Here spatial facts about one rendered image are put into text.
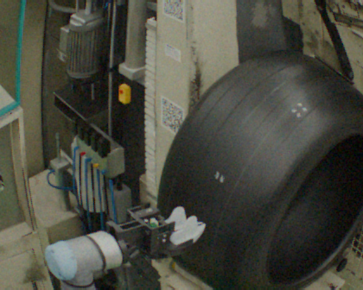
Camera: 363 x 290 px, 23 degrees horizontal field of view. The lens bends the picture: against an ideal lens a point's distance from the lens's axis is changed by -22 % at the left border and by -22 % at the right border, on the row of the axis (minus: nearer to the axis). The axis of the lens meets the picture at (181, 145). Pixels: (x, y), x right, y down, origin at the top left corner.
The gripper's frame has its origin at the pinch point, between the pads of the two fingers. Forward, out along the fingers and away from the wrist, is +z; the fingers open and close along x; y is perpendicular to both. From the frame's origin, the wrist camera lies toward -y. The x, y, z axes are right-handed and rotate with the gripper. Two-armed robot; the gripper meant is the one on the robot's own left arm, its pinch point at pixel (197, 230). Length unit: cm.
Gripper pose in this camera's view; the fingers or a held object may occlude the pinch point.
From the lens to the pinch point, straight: 193.1
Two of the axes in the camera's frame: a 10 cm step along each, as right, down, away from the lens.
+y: 0.9, -8.6, -5.0
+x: -6.3, -4.4, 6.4
